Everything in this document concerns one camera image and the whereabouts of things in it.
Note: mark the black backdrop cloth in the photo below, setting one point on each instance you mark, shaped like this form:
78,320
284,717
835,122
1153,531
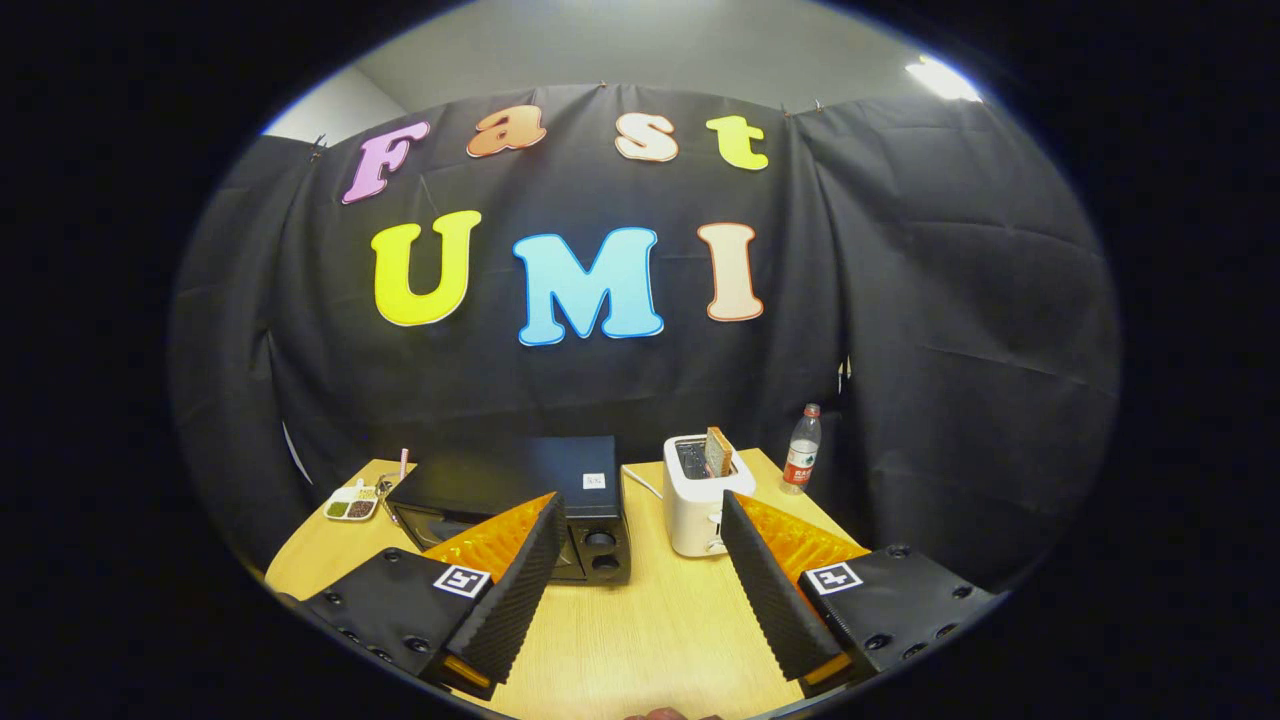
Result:
950,300

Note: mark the white divided dish with beans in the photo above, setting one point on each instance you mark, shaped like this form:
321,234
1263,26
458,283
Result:
352,505

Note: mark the ceiling light panel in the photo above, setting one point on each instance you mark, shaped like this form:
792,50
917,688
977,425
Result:
942,80

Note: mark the black toaster oven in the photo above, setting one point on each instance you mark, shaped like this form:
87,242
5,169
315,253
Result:
500,470

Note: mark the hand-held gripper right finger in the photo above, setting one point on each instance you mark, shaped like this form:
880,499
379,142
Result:
765,590

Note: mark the white pop-up toaster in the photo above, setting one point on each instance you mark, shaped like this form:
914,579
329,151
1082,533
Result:
690,510

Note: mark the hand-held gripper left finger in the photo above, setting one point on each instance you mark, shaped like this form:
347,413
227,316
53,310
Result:
520,585

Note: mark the red label water bottle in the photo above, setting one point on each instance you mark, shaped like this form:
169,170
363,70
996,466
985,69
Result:
800,460

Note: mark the brown bread slice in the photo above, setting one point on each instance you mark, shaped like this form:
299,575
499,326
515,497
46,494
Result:
719,452

